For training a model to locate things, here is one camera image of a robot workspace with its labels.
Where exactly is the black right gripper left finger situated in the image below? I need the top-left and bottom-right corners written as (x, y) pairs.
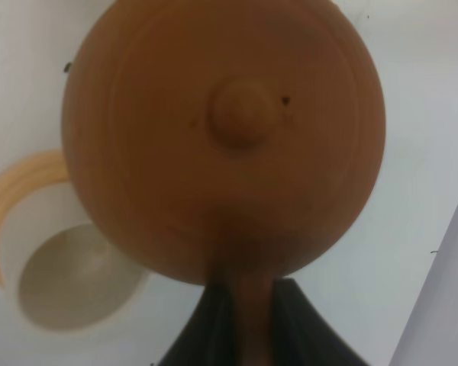
top-left (159, 284), bottom-right (248, 366)

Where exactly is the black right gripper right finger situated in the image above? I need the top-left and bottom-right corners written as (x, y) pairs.
top-left (270, 278), bottom-right (366, 366)

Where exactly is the brown clay teapot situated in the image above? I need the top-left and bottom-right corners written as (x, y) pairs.
top-left (62, 1), bottom-right (385, 365)

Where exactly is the left white teacup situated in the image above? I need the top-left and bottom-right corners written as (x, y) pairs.
top-left (0, 183), bottom-right (148, 334)

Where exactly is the left orange saucer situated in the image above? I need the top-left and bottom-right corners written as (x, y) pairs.
top-left (0, 149), bottom-right (69, 287)

